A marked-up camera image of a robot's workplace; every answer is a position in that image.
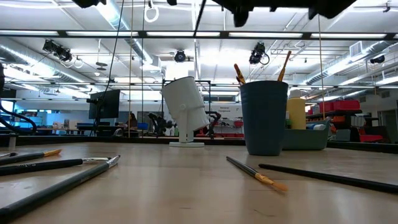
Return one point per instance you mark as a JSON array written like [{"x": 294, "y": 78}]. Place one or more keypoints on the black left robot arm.
[{"x": 88, "y": 2}]

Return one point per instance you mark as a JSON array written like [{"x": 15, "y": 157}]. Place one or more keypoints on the long dark brush silver ferrule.
[{"x": 62, "y": 184}]

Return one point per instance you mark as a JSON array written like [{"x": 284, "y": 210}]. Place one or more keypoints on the silver ventilation duct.
[
  {"x": 373, "y": 48},
  {"x": 18, "y": 55}
]

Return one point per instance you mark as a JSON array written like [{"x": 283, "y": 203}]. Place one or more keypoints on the black brush white lettering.
[{"x": 46, "y": 165}]

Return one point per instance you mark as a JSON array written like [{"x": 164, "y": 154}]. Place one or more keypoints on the black brush gold ferrule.
[{"x": 248, "y": 170}]

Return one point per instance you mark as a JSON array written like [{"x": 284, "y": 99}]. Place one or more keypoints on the long black brush orange bristles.
[{"x": 284, "y": 68}]

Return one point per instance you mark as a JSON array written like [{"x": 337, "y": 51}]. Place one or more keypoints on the person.
[{"x": 132, "y": 119}]

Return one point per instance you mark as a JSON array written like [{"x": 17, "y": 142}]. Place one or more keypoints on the black background robot arm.
[
  {"x": 214, "y": 116},
  {"x": 157, "y": 119}
]

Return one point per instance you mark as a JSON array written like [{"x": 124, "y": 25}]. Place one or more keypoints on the large yellow paint bottle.
[{"x": 297, "y": 113}]

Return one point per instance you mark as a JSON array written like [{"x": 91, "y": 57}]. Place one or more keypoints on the dark blue plastic cup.
[{"x": 264, "y": 124}]

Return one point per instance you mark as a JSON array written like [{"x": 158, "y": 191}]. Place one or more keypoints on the thin black brush orange bristles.
[{"x": 51, "y": 152}]

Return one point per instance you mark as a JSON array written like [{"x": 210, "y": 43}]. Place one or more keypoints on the black aluminium rig frame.
[{"x": 77, "y": 140}]

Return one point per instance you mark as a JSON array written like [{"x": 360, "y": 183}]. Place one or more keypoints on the long thin black brush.
[{"x": 326, "y": 178}]

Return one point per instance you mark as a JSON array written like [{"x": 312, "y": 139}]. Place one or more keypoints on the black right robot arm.
[{"x": 280, "y": 3}]

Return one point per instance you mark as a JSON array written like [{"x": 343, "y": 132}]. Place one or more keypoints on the black ceiling fixture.
[{"x": 377, "y": 59}]

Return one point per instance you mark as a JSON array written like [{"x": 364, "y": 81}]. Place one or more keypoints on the thick brush wide orange bristles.
[{"x": 239, "y": 75}]

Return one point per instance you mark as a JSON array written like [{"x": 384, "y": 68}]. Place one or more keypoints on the red storage bin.
[
  {"x": 345, "y": 105},
  {"x": 370, "y": 138}
]

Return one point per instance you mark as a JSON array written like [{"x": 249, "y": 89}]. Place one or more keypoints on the black ceiling camera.
[
  {"x": 59, "y": 52},
  {"x": 179, "y": 56},
  {"x": 258, "y": 53}
]

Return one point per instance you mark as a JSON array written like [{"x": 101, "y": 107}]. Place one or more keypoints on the grey-blue plastic caddy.
[{"x": 308, "y": 140}]

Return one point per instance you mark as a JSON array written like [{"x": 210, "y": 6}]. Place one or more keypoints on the black monitor on stand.
[{"x": 105, "y": 104}]

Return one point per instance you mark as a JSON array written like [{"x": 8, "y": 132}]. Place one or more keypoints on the small white post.
[{"x": 12, "y": 143}]

